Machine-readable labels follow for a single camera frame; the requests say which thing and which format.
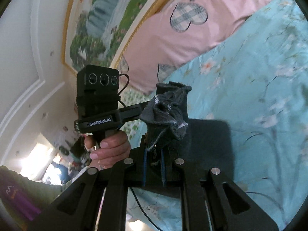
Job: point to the person left hand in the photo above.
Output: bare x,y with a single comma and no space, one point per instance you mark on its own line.
114,148

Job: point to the gold framed landscape painting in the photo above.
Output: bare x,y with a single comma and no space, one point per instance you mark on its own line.
95,30

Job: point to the black camera box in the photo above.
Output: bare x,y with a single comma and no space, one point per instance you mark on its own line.
97,90

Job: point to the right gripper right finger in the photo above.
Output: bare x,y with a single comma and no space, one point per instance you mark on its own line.
209,199

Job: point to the black pants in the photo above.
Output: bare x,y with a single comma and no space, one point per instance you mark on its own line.
176,147

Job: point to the light blue floral bedsheet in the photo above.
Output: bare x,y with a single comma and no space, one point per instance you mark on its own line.
256,81

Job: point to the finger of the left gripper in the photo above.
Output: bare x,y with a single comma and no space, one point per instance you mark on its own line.
133,112

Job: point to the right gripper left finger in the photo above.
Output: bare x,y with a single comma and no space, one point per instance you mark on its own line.
97,200

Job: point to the green white checkered pillow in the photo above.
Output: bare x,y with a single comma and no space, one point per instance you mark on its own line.
135,102

